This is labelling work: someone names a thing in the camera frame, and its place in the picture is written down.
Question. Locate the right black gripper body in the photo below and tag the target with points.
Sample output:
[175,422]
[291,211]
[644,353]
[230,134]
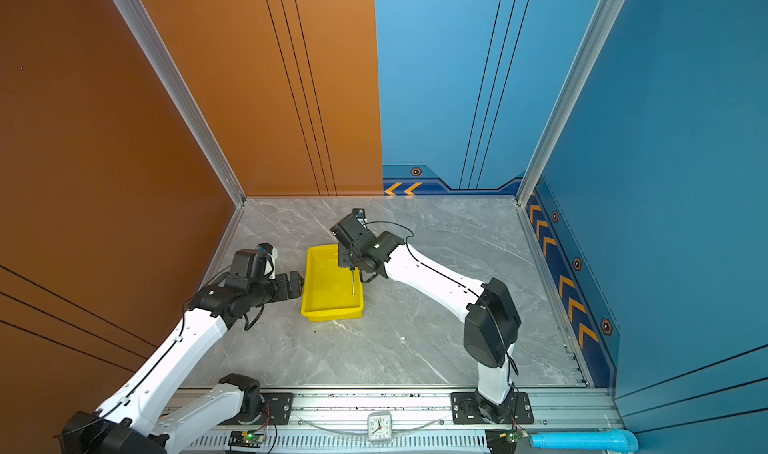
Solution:
[357,258]

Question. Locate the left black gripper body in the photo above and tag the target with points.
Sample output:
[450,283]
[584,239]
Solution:
[264,293]

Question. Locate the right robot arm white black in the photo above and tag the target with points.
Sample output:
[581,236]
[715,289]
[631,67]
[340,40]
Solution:
[490,318]

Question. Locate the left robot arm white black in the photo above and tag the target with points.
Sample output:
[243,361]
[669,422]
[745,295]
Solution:
[174,358]

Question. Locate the yellow plastic bin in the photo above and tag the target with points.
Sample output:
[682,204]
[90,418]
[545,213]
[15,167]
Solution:
[327,290]

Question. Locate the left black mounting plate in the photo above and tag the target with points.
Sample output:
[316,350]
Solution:
[266,409]

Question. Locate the black mounting plate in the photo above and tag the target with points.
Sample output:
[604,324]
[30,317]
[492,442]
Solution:
[472,408]
[266,409]

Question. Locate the green circuit board left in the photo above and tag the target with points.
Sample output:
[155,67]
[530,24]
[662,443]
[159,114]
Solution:
[246,439]

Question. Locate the small white clock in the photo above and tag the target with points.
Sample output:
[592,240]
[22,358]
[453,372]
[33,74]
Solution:
[379,427]

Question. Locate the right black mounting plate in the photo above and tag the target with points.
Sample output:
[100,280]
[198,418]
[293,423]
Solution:
[472,408]

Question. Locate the small circuit board right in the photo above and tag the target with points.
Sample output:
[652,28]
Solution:
[514,437]

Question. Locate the cyan plastic pipe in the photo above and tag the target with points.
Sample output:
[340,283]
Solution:
[617,440]

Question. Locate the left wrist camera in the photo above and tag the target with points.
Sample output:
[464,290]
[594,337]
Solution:
[254,265]

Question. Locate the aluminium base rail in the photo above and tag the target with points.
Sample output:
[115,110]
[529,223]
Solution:
[336,418]

